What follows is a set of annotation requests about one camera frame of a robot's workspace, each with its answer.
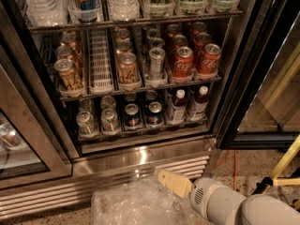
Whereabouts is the left white-capped bottle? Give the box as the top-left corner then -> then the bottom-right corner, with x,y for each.
167,89 -> 187,125

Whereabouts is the coca-cola can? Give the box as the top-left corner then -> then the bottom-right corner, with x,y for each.
169,35 -> 188,57
193,33 -> 212,60
197,43 -> 221,74
165,23 -> 182,44
188,22 -> 207,41
172,47 -> 194,78

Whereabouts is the middle slim silver can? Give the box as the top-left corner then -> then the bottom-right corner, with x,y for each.
147,37 -> 165,50

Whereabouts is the middle left gold can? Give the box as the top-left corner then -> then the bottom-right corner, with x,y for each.
55,45 -> 83,74

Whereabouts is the rear slim silver can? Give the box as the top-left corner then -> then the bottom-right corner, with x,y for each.
146,28 -> 161,40

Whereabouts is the stainless steel fridge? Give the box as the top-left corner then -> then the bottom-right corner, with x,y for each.
0,0 -> 300,221

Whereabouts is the slim silver can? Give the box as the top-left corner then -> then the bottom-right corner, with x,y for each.
146,28 -> 161,40
149,48 -> 165,81
147,37 -> 165,50

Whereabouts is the rear left gold can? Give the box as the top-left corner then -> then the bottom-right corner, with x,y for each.
60,31 -> 83,61

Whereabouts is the front centre gold can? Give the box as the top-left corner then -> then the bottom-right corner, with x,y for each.
118,52 -> 140,84

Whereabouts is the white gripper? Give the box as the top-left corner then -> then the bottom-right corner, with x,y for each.
155,169 -> 224,218

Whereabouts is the middle left coca-cola can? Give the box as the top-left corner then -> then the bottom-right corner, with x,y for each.
169,35 -> 188,57

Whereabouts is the yellow wheeled stand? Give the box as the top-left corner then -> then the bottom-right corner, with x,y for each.
252,135 -> 300,211

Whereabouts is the open glass fridge door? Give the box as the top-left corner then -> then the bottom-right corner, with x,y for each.
216,0 -> 300,151

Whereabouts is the front right pepsi can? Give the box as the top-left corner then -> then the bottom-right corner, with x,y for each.
146,101 -> 162,125

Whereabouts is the red bull can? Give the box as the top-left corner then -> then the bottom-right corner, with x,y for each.
72,0 -> 100,23

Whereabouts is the pepsi can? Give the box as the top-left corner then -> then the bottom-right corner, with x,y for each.
146,101 -> 162,125
124,92 -> 138,105
125,103 -> 141,127
144,90 -> 158,104

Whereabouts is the rear right coca-cola can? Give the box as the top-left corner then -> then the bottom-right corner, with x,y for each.
188,22 -> 207,41

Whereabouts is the empty white can tray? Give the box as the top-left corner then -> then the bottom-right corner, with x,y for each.
88,29 -> 114,95

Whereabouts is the front right coca-cola can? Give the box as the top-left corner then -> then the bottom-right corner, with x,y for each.
197,43 -> 221,74

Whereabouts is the middle centre gold can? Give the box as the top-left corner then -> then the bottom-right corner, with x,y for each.
115,41 -> 133,55

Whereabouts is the front left gold can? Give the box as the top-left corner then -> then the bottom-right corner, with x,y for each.
54,58 -> 83,92

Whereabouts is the orange cable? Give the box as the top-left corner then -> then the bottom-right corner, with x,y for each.
213,150 -> 238,192

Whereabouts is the front left coca-cola can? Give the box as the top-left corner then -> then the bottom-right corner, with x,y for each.
172,47 -> 194,78

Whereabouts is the front left pepsi can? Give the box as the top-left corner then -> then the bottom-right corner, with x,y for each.
125,103 -> 141,127

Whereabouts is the clear plastic bottle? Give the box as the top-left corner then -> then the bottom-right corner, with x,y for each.
108,0 -> 140,21
25,0 -> 68,27

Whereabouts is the white-capped bottle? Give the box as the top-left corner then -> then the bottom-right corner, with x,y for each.
167,89 -> 187,125
187,85 -> 209,121

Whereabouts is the middle right coca-cola can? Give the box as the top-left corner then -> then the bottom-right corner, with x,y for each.
193,33 -> 212,60

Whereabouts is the gold can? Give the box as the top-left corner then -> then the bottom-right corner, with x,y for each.
118,52 -> 140,84
54,58 -> 83,92
55,45 -> 83,74
114,28 -> 131,42
60,31 -> 83,61
115,41 -> 133,55

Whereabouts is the rear right pepsi can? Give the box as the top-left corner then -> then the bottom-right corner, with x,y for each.
144,90 -> 158,104

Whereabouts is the right white-capped bottle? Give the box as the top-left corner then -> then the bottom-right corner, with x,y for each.
187,85 -> 209,121

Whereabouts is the left clear plastic bottle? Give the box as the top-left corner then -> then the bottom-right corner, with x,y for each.
25,0 -> 68,27

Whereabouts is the front left silver can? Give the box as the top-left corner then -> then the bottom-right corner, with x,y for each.
76,111 -> 98,135

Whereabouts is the rear left coca-cola can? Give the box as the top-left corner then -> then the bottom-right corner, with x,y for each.
165,23 -> 182,44

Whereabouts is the rear centre gold can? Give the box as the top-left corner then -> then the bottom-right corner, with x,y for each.
114,28 -> 131,42

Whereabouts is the front slim silver can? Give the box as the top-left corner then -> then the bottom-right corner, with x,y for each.
149,48 -> 165,81

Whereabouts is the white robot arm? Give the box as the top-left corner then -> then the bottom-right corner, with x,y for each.
155,169 -> 300,225

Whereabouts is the rear left pepsi can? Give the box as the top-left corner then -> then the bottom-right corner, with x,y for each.
124,92 -> 138,105

